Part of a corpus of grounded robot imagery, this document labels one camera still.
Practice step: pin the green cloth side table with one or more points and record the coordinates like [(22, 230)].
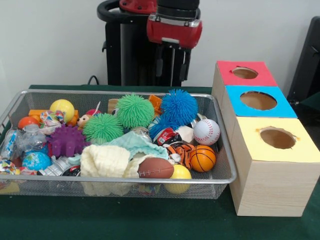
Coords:
[(313, 98)]

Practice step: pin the orange basketball toy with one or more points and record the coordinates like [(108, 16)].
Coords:
[(202, 158)]

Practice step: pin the purple knobbly ball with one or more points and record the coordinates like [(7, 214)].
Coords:
[(66, 141)]

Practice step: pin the cream knitted cloth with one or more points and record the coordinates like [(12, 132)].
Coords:
[(105, 160)]

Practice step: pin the white baseball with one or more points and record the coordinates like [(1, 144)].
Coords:
[(206, 132)]

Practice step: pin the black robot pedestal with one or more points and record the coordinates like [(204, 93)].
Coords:
[(115, 50)]

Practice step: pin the wooden three-hole box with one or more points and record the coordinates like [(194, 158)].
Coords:
[(270, 185)]

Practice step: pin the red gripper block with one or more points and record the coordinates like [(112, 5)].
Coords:
[(172, 31)]

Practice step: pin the brown football toy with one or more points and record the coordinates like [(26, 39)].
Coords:
[(155, 168)]

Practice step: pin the black upright panel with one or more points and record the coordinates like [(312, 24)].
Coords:
[(307, 57)]

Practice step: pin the green spiky rubber ball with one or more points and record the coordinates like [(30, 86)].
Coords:
[(102, 128), (135, 111)]

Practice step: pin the yellow smooth ball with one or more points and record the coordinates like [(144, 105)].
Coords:
[(181, 172)]

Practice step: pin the dark green tablecloth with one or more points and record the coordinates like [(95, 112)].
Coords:
[(125, 220)]

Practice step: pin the blue spiky rubber ball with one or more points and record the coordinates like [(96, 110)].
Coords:
[(178, 105)]

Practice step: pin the silver mesh bin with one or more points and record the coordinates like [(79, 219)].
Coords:
[(200, 187)]

